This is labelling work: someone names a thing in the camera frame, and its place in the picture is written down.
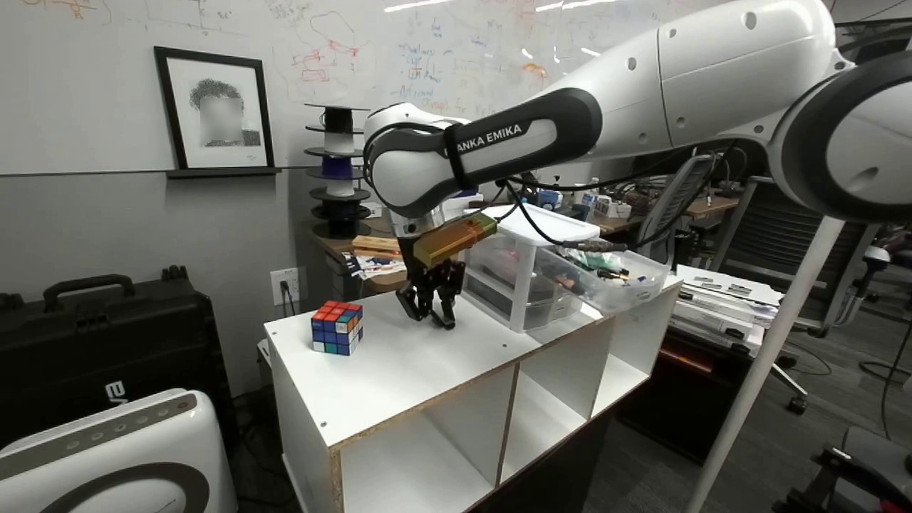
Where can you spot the black framed picture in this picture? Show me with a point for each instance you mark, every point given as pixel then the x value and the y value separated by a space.
pixel 216 112

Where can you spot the colourful rubik cube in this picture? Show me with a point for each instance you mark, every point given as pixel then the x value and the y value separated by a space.
pixel 337 330

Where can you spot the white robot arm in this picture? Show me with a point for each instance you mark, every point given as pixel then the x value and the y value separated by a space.
pixel 762 73

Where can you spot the stack of papers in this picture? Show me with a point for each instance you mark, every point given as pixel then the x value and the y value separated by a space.
pixel 724 307

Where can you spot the wall power outlet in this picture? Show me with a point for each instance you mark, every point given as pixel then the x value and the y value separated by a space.
pixel 285 286

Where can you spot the white rounded appliance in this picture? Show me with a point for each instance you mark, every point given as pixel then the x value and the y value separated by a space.
pixel 157 454

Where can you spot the black filament spool stack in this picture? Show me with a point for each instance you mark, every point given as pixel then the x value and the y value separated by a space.
pixel 340 203

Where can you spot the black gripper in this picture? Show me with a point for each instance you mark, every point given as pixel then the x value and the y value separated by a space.
pixel 424 284

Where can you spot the orange wrist camera block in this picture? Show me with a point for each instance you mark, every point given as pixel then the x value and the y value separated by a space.
pixel 451 239

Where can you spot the clear plastic drawer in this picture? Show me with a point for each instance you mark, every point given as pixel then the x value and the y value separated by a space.
pixel 608 280

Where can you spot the grey tripod pole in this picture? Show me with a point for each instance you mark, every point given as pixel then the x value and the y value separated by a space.
pixel 759 372

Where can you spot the white shelf cabinet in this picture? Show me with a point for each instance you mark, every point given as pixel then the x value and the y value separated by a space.
pixel 423 420

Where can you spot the white plastic drawer unit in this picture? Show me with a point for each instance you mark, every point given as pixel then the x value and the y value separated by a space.
pixel 510 276

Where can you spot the wooden desk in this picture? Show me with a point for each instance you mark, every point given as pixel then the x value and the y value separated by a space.
pixel 373 263

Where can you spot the black hard case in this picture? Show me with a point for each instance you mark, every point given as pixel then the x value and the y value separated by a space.
pixel 102 341

